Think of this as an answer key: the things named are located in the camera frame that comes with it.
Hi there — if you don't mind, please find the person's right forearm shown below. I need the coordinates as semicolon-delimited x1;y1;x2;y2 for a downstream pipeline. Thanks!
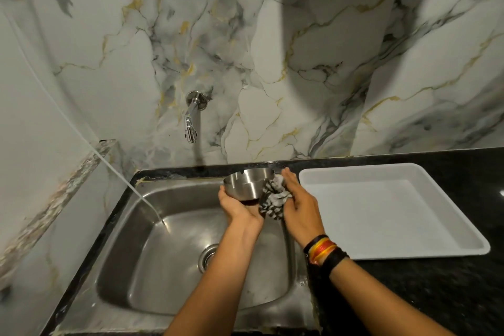
303;234;457;336

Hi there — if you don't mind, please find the chrome wall tap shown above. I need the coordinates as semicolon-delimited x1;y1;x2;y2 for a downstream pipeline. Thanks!
183;91;209;144

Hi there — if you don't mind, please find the person's left forearm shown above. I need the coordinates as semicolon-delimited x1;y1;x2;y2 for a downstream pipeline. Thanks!
163;217;265;336

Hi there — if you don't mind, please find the person's left hand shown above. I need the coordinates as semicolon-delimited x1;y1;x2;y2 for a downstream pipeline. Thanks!
218;185;265;235

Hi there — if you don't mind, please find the person's right hand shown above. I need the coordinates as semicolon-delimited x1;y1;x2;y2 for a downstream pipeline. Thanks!
280;167;326;250

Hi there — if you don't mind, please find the round steel ashtray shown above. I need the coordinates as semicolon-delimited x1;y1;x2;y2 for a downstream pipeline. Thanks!
223;167;276;206

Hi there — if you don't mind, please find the stainless steel sink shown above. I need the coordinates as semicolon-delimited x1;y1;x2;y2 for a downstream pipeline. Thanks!
55;177;320;334

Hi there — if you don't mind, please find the black and white striped cloth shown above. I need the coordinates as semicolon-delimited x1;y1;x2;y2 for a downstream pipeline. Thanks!
258;174;294;221

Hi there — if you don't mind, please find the white thin hose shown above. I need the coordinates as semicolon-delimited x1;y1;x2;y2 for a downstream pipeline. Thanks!
0;5;171;232

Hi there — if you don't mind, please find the white plastic tray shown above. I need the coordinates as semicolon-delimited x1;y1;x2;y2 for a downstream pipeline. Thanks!
298;163;491;261

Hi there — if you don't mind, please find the sink drain strainer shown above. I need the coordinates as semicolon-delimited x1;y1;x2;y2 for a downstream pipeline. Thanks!
197;244;219;274

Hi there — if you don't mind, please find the black wrist band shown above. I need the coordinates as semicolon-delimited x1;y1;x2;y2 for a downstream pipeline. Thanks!
321;247;350;275

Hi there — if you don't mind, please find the black thread bracelet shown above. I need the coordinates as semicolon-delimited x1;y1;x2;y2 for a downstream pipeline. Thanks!
303;234;329;255

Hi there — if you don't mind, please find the red and yellow thread bracelet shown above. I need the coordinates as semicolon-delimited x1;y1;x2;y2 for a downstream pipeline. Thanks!
308;239;338;265

